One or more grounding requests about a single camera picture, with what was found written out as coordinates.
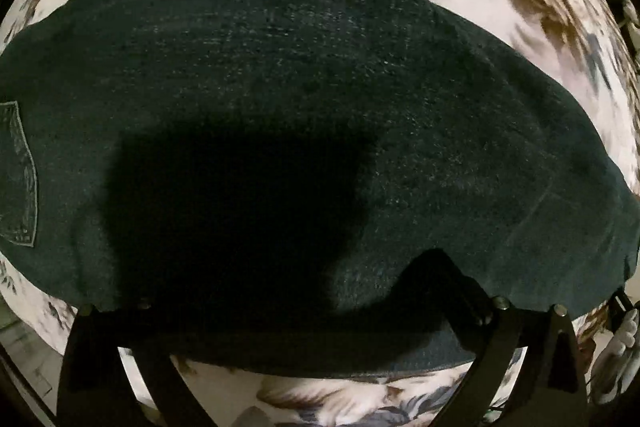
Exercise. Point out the dark green pants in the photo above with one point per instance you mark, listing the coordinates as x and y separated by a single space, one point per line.
310 72

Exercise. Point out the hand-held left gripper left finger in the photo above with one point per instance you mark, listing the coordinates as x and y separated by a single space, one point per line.
92 357

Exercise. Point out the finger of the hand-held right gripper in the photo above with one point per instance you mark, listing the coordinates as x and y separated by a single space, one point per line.
620 304

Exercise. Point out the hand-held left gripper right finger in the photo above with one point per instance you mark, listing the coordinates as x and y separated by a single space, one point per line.
502 347

